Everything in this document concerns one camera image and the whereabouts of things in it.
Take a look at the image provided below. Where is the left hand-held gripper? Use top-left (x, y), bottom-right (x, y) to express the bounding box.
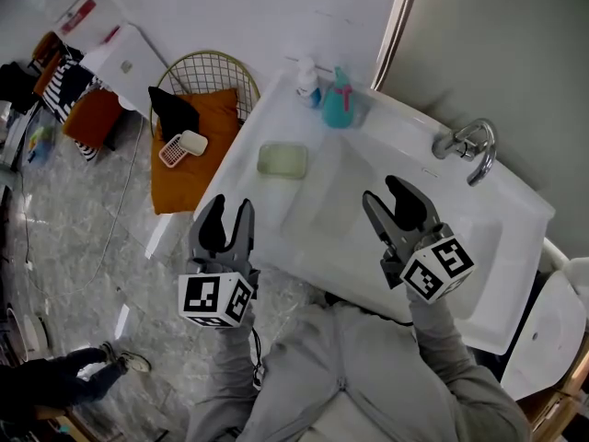
top-left (178, 193), bottom-right (261, 331)

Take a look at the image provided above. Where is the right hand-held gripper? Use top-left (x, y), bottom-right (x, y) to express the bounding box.
top-left (362, 174), bottom-right (477, 306)

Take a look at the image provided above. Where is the pale green plate edge-on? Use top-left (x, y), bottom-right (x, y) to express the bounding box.
top-left (256, 141), bottom-right (309, 180)

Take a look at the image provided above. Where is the person's right forearm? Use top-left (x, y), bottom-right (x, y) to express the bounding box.
top-left (406, 282), bottom-right (485, 387)

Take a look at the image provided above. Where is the person's left forearm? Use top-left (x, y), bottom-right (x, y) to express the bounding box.
top-left (210, 300), bottom-right (278, 405)

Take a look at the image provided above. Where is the white washbasin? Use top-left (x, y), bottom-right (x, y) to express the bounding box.
top-left (192, 68), bottom-right (557, 356)

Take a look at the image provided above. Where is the orange cushion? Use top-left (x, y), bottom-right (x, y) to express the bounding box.
top-left (150, 87), bottom-right (242, 216)

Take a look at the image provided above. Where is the beige plastic tray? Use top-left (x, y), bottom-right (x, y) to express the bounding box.
top-left (178, 129), bottom-right (210, 157)

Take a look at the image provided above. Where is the pink slotted basket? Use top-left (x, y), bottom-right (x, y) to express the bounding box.
top-left (157, 133), bottom-right (191, 169)

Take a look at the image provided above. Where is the chrome faucet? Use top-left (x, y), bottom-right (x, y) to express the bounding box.
top-left (431, 117), bottom-right (499, 188)

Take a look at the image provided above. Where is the teal spray bottle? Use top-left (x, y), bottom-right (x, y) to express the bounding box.
top-left (320, 66), bottom-right (356, 130)

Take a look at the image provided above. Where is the black cloth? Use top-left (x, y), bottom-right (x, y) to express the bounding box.
top-left (147, 86), bottom-right (202, 143)

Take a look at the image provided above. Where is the white pump bottle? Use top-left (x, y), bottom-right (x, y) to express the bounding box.
top-left (294, 56), bottom-right (322, 110)

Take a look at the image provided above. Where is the person's grey hoodie torso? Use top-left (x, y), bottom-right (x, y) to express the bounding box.
top-left (183, 301), bottom-right (531, 442)

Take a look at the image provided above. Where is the grey framed mirror panel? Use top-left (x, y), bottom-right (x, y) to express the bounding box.
top-left (371, 0), bottom-right (589, 189)

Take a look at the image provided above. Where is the white toilet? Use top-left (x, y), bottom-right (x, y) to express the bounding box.
top-left (498, 254), bottom-right (589, 403)

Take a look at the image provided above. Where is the clear plastic storage box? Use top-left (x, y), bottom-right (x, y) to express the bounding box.
top-left (24, 108), bottom-right (59, 168)

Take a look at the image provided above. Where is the orange armchair with striped pillow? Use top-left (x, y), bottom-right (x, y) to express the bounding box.
top-left (40, 54), bottom-right (101, 163)

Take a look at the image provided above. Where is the black office chair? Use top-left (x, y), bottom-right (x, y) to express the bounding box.
top-left (0, 61), bottom-right (40, 115)

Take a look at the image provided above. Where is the wooden furniture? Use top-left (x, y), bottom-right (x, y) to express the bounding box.
top-left (518, 332), bottom-right (589, 442)

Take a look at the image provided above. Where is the white floor cable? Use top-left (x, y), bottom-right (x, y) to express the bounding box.
top-left (26, 116), bottom-right (145, 299)

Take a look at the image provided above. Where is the black cable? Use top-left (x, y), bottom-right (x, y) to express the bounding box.
top-left (249, 325), bottom-right (267, 391)

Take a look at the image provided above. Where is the gold wire laundry basket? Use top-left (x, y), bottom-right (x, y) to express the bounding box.
top-left (148, 49), bottom-right (261, 134)

